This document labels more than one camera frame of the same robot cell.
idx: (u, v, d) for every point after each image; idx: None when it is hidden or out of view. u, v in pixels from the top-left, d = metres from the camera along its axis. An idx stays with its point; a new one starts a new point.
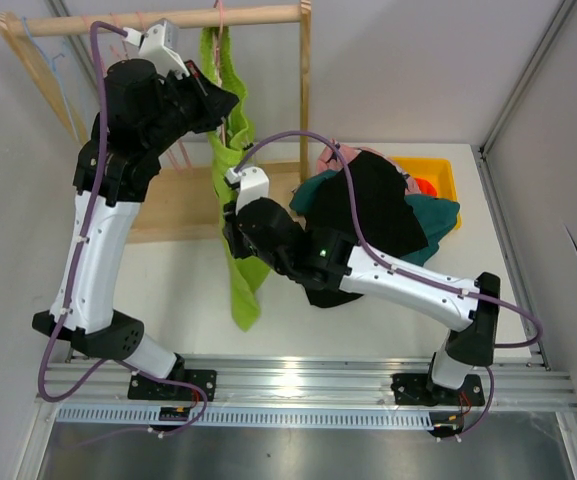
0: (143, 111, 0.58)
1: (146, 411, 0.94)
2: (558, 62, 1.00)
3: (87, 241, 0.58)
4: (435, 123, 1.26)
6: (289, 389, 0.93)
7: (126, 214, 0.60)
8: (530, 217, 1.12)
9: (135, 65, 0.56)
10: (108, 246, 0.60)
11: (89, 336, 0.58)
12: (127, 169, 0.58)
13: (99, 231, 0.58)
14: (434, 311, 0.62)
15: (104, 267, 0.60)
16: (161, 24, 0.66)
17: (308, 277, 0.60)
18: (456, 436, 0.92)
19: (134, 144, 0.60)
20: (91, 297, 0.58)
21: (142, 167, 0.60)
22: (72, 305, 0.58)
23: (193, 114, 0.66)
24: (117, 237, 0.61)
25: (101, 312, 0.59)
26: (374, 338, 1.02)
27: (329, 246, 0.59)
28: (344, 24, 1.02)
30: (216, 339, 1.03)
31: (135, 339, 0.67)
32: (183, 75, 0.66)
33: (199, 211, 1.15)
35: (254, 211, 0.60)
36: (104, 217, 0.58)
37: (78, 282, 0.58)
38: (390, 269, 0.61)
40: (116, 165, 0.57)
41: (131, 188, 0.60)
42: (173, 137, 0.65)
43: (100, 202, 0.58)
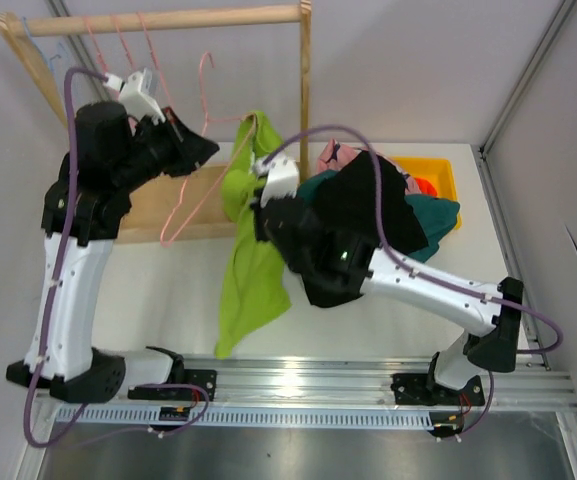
0: (112, 150, 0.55)
1: (146, 411, 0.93)
2: (559, 62, 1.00)
3: (59, 284, 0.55)
4: (435, 122, 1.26)
6: (290, 389, 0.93)
7: (100, 253, 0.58)
8: (531, 217, 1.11)
9: (104, 105, 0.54)
10: (81, 290, 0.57)
11: (68, 383, 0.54)
12: (97, 208, 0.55)
13: (71, 273, 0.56)
14: (455, 316, 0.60)
15: (81, 311, 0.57)
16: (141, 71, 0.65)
17: (329, 280, 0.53)
18: (456, 435, 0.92)
19: (103, 183, 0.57)
20: (69, 342, 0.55)
21: (112, 207, 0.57)
22: (49, 352, 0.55)
23: (167, 158, 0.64)
24: (92, 276, 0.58)
25: (80, 357, 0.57)
26: (375, 338, 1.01)
27: (349, 246, 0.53)
28: (344, 24, 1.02)
30: (216, 339, 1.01)
31: (118, 380, 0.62)
32: (158, 121, 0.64)
33: (199, 211, 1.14)
35: (280, 206, 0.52)
36: (75, 258, 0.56)
37: (53, 328, 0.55)
38: (412, 273, 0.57)
40: (87, 203, 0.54)
41: (102, 226, 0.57)
42: (143, 182, 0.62)
43: (71, 243, 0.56)
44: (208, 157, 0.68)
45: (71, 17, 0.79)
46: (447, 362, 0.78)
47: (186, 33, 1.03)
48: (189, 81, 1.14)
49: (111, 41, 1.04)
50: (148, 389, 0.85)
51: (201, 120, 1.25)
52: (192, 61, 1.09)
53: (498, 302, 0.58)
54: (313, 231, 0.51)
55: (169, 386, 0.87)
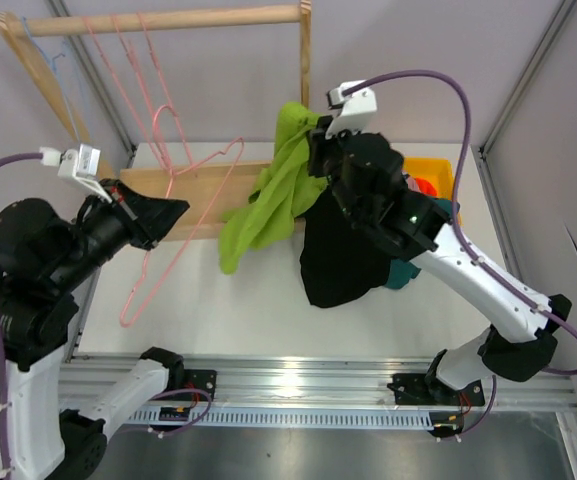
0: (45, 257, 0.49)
1: (146, 411, 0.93)
2: (559, 62, 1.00)
3: (10, 406, 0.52)
4: (435, 122, 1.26)
6: (289, 389, 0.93)
7: (49, 366, 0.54)
8: (531, 217, 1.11)
9: (28, 212, 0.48)
10: (36, 404, 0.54)
11: None
12: (35, 324, 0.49)
13: (20, 396, 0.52)
14: (498, 316, 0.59)
15: (40, 422, 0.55)
16: (82, 145, 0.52)
17: (388, 235, 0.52)
18: (456, 436, 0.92)
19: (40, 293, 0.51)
20: (32, 454, 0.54)
21: (52, 320, 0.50)
22: (12, 463, 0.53)
23: (117, 240, 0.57)
24: (44, 386, 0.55)
25: (48, 457, 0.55)
26: (374, 337, 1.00)
27: (422, 209, 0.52)
28: (344, 24, 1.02)
30: (216, 339, 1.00)
31: (99, 452, 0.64)
32: (104, 201, 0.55)
33: (199, 211, 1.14)
35: (364, 150, 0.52)
36: (21, 382, 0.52)
37: (12, 444, 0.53)
38: (475, 260, 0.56)
40: (21, 323, 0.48)
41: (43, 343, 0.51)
42: (89, 271, 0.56)
43: (13, 367, 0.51)
44: (170, 224, 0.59)
45: (71, 17, 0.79)
46: (455, 358, 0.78)
47: (186, 34, 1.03)
48: (189, 81, 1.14)
49: (111, 42, 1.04)
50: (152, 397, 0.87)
51: (201, 120, 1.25)
52: (192, 61, 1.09)
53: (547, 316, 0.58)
54: (394, 182, 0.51)
55: (170, 393, 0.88)
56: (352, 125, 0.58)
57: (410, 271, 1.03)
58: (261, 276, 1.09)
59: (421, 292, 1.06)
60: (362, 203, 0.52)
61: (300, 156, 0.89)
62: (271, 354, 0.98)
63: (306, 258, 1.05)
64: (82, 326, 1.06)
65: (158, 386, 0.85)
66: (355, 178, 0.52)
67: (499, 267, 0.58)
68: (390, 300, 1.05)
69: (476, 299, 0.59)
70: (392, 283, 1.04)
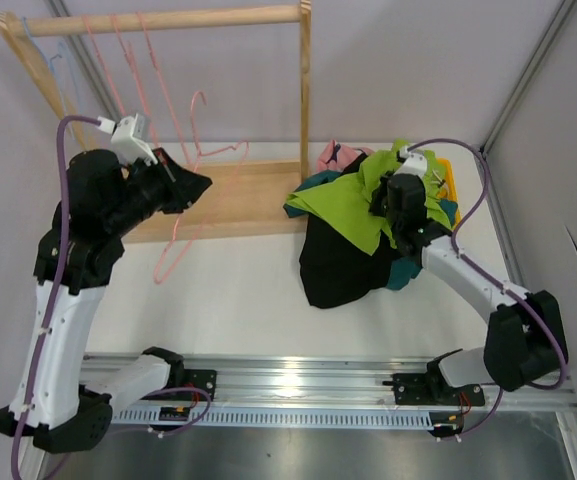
0: (105, 199, 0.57)
1: (146, 411, 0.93)
2: (560, 61, 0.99)
3: (49, 332, 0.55)
4: (435, 123, 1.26)
6: (289, 389, 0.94)
7: (91, 300, 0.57)
8: (531, 218, 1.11)
9: (97, 156, 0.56)
10: (72, 334, 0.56)
11: (52, 430, 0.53)
12: (90, 255, 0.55)
13: (61, 322, 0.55)
14: (479, 304, 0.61)
15: (69, 356, 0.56)
16: (135, 114, 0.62)
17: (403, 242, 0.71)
18: (457, 436, 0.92)
19: (95, 231, 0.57)
20: (55, 389, 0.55)
21: (105, 254, 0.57)
22: (34, 400, 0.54)
23: (159, 199, 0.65)
24: (82, 323, 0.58)
25: (67, 403, 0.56)
26: (374, 338, 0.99)
27: (433, 231, 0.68)
28: (344, 24, 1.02)
30: (217, 338, 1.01)
31: (104, 424, 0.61)
32: (150, 162, 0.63)
33: (200, 210, 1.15)
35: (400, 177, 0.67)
36: (65, 307, 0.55)
37: (40, 376, 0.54)
38: (458, 252, 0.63)
40: (80, 251, 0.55)
41: (94, 274, 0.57)
42: (135, 222, 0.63)
43: (62, 291, 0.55)
44: (199, 193, 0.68)
45: (71, 18, 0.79)
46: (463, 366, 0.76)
47: (186, 34, 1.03)
48: (189, 81, 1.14)
49: (109, 42, 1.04)
50: (152, 394, 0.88)
51: (202, 120, 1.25)
52: (192, 61, 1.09)
53: (514, 296, 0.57)
54: (412, 204, 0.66)
55: (171, 389, 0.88)
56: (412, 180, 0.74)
57: (410, 272, 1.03)
58: (261, 277, 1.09)
59: (421, 293, 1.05)
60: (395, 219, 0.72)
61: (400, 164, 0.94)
62: (271, 353, 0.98)
63: (305, 258, 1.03)
64: None
65: (158, 380, 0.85)
66: (391, 204, 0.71)
67: (488, 267, 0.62)
68: (390, 301, 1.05)
69: (463, 289, 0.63)
70: (392, 284, 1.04)
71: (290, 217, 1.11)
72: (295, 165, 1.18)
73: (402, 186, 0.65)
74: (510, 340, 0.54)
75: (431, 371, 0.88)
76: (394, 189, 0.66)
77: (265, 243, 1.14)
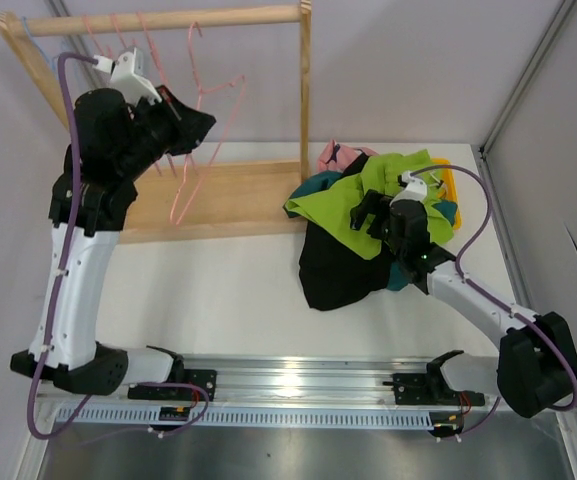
0: (114, 140, 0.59)
1: (146, 411, 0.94)
2: (560, 61, 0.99)
3: (66, 274, 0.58)
4: (435, 123, 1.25)
6: (290, 389, 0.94)
7: (106, 244, 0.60)
8: (531, 218, 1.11)
9: (103, 94, 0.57)
10: (87, 277, 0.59)
11: (72, 372, 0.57)
12: (104, 199, 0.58)
13: (77, 263, 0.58)
14: (486, 327, 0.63)
15: (85, 300, 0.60)
16: (133, 51, 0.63)
17: (408, 269, 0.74)
18: (456, 436, 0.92)
19: (108, 174, 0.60)
20: (73, 332, 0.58)
21: (118, 196, 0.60)
22: (53, 342, 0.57)
23: (166, 138, 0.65)
24: (96, 267, 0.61)
25: (84, 347, 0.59)
26: (374, 338, 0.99)
27: (436, 258, 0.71)
28: (344, 24, 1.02)
30: (216, 338, 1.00)
31: (120, 372, 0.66)
32: (154, 100, 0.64)
33: (200, 210, 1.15)
35: (403, 205, 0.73)
36: (82, 248, 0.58)
37: (59, 318, 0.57)
38: (463, 277, 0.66)
40: (94, 194, 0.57)
41: (109, 217, 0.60)
42: (146, 164, 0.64)
43: (78, 233, 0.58)
44: (206, 131, 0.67)
45: (71, 18, 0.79)
46: (471, 375, 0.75)
47: (186, 33, 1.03)
48: (189, 81, 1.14)
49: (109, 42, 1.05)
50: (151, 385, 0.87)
51: None
52: (192, 62, 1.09)
53: (522, 319, 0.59)
54: (416, 230, 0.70)
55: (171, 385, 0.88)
56: None
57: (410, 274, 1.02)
58: (260, 277, 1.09)
59: (421, 293, 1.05)
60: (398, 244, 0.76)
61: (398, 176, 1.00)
62: (270, 353, 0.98)
63: (305, 259, 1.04)
64: None
65: (161, 373, 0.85)
66: (395, 230, 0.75)
67: (492, 290, 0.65)
68: (390, 302, 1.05)
69: (472, 317, 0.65)
70: (392, 285, 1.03)
71: (290, 217, 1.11)
72: (295, 165, 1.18)
73: (403, 212, 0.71)
74: (526, 363, 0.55)
75: (431, 371, 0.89)
76: (397, 216, 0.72)
77: (265, 243, 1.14)
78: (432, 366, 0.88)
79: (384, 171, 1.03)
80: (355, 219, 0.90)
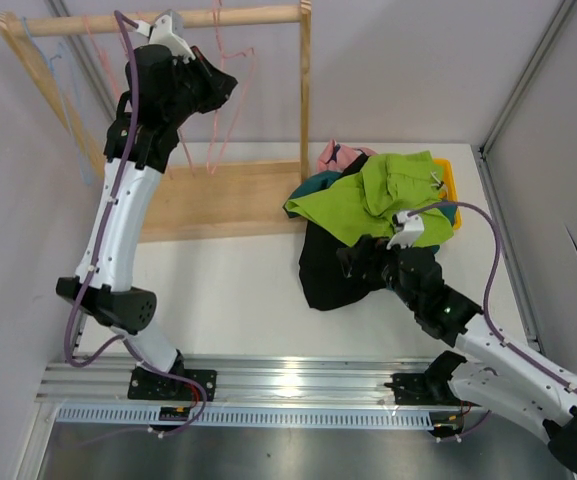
0: (161, 89, 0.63)
1: (145, 411, 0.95)
2: (560, 60, 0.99)
3: (116, 202, 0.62)
4: (436, 123, 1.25)
6: (290, 389, 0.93)
7: (152, 181, 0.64)
8: (531, 218, 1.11)
9: (152, 48, 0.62)
10: (134, 208, 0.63)
11: (115, 293, 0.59)
12: (154, 140, 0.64)
13: (127, 194, 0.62)
14: (536, 396, 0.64)
15: (130, 229, 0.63)
16: (169, 14, 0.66)
17: (431, 324, 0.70)
18: (456, 435, 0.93)
19: (155, 119, 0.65)
20: (117, 255, 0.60)
21: (166, 138, 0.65)
22: (99, 263, 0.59)
23: (202, 91, 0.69)
24: (143, 202, 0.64)
25: (125, 274, 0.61)
26: (374, 338, 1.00)
27: (458, 308, 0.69)
28: (344, 24, 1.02)
30: (217, 337, 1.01)
31: (149, 311, 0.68)
32: (188, 59, 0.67)
33: (200, 210, 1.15)
35: (413, 258, 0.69)
36: (132, 179, 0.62)
37: (105, 242, 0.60)
38: (503, 342, 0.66)
40: (145, 137, 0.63)
41: (157, 157, 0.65)
42: (186, 114, 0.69)
43: (129, 166, 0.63)
44: (232, 88, 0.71)
45: (71, 18, 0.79)
46: (485, 392, 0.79)
47: (186, 34, 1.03)
48: None
49: (108, 42, 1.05)
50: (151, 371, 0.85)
51: (201, 120, 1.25)
52: None
53: None
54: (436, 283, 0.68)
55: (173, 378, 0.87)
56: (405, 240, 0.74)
57: None
58: (260, 277, 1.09)
59: None
60: (410, 297, 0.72)
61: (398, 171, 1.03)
62: (270, 354, 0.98)
63: (305, 258, 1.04)
64: (82, 327, 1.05)
65: (164, 363, 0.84)
66: (406, 285, 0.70)
67: (535, 355, 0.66)
68: (390, 301, 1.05)
69: (523, 388, 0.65)
70: None
71: (290, 217, 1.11)
72: (295, 165, 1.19)
73: (420, 269, 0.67)
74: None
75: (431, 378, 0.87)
76: (412, 272, 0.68)
77: (265, 243, 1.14)
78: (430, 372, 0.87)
79: (385, 166, 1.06)
80: (344, 267, 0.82)
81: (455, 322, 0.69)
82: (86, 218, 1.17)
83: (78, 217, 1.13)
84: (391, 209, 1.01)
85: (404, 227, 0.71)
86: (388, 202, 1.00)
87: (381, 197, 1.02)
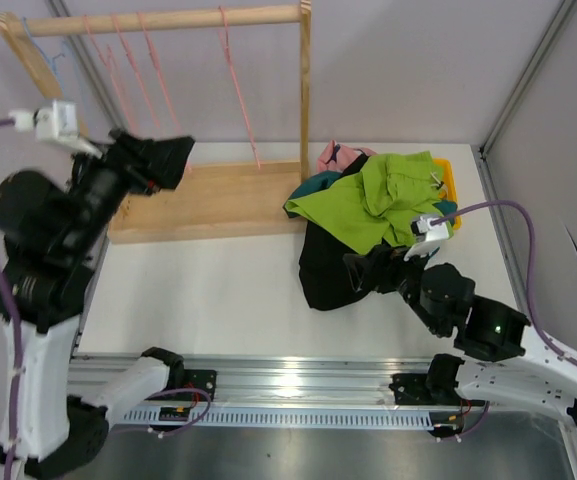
0: (52, 229, 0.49)
1: (146, 411, 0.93)
2: (560, 60, 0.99)
3: (23, 372, 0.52)
4: (435, 123, 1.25)
6: (289, 389, 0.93)
7: (64, 332, 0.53)
8: (531, 218, 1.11)
9: (25, 182, 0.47)
10: (49, 369, 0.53)
11: (41, 463, 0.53)
12: (55, 291, 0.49)
13: (34, 360, 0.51)
14: None
15: (50, 388, 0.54)
16: (48, 105, 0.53)
17: (479, 349, 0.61)
18: (456, 435, 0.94)
19: (55, 263, 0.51)
20: (40, 424, 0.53)
21: (72, 286, 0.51)
22: (20, 434, 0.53)
23: (117, 191, 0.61)
24: (58, 355, 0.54)
25: (54, 433, 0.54)
26: (374, 339, 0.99)
27: (505, 322, 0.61)
28: (344, 24, 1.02)
30: (217, 338, 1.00)
31: (100, 437, 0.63)
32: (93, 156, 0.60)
33: (200, 210, 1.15)
35: (438, 282, 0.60)
36: (36, 347, 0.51)
37: (22, 412, 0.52)
38: (561, 356, 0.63)
40: (42, 285, 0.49)
41: (61, 310, 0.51)
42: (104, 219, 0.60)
43: (30, 331, 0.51)
44: (176, 172, 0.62)
45: (71, 17, 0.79)
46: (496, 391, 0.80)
47: (186, 34, 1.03)
48: (190, 83, 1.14)
49: (109, 42, 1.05)
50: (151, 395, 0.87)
51: (200, 120, 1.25)
52: (191, 62, 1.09)
53: None
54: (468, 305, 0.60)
55: (168, 392, 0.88)
56: (426, 248, 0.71)
57: None
58: (259, 277, 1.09)
59: None
60: (445, 324, 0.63)
61: (397, 169, 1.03)
62: (269, 354, 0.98)
63: (305, 258, 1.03)
64: (82, 326, 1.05)
65: (160, 383, 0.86)
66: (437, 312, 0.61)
67: None
68: (390, 302, 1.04)
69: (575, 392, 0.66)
70: None
71: (290, 217, 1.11)
72: (295, 165, 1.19)
73: (453, 293, 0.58)
74: None
75: (433, 386, 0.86)
76: (443, 299, 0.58)
77: (265, 243, 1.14)
78: (430, 381, 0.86)
79: (385, 166, 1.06)
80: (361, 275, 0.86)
81: (502, 336, 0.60)
82: None
83: None
84: (390, 207, 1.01)
85: (426, 236, 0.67)
86: (388, 201, 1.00)
87: (381, 197, 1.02)
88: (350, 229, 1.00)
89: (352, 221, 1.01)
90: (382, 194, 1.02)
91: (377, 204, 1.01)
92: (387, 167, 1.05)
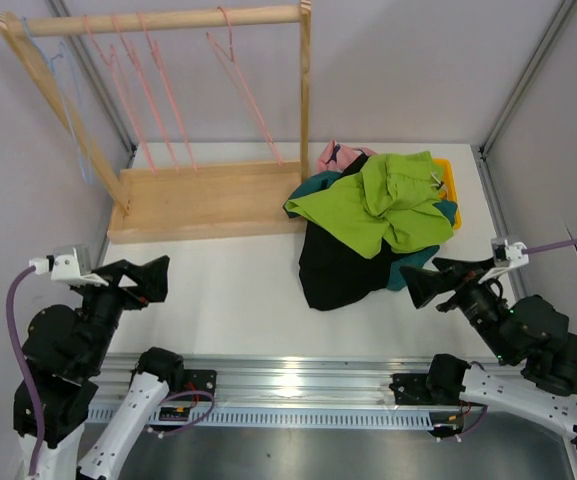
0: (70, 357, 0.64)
1: None
2: (561, 60, 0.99)
3: (37, 476, 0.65)
4: (436, 123, 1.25)
6: (289, 389, 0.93)
7: (70, 443, 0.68)
8: (531, 218, 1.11)
9: (55, 318, 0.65)
10: (59, 473, 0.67)
11: None
12: (65, 408, 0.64)
13: (46, 468, 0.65)
14: None
15: None
16: (69, 250, 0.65)
17: (555, 384, 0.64)
18: (457, 436, 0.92)
19: (67, 386, 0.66)
20: None
21: (78, 404, 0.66)
22: None
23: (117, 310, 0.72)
24: (66, 463, 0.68)
25: None
26: (374, 340, 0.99)
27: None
28: (345, 23, 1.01)
30: (217, 339, 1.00)
31: None
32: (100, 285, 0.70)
33: (200, 211, 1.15)
35: (537, 316, 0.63)
36: (48, 457, 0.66)
37: None
38: None
40: (54, 406, 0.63)
41: (67, 423, 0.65)
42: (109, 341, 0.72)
43: (44, 445, 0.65)
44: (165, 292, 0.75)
45: (71, 17, 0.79)
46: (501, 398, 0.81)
47: (186, 34, 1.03)
48: (189, 82, 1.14)
49: (109, 42, 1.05)
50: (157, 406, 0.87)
51: (200, 120, 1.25)
52: (191, 61, 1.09)
53: None
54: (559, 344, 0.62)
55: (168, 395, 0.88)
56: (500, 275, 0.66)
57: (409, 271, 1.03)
58: (259, 277, 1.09)
59: None
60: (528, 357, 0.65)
61: (397, 169, 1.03)
62: (269, 354, 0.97)
63: (306, 259, 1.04)
64: None
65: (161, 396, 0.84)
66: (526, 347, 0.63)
67: None
68: (390, 303, 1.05)
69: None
70: (392, 284, 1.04)
71: (290, 217, 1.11)
72: (295, 166, 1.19)
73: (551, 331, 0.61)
74: None
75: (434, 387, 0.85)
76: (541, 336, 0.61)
77: (265, 243, 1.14)
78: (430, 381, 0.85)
79: (385, 166, 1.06)
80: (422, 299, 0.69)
81: None
82: (86, 219, 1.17)
83: (79, 217, 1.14)
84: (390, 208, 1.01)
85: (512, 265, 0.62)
86: (388, 201, 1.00)
87: (380, 197, 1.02)
88: (350, 229, 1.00)
89: (352, 221, 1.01)
90: (382, 193, 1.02)
91: (377, 204, 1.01)
92: (388, 167, 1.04)
